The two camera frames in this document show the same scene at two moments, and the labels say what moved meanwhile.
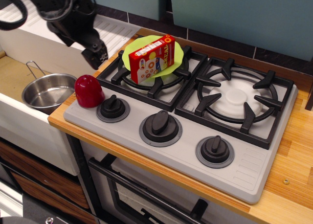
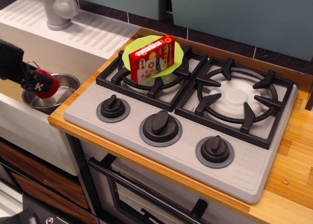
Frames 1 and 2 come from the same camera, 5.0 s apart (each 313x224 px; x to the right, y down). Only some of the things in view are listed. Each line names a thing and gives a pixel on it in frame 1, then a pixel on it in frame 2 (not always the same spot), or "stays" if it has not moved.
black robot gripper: [79, 28] to [11, 65]
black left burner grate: [164, 91] stays
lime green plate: [178, 54] stays
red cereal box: [152, 58] stays
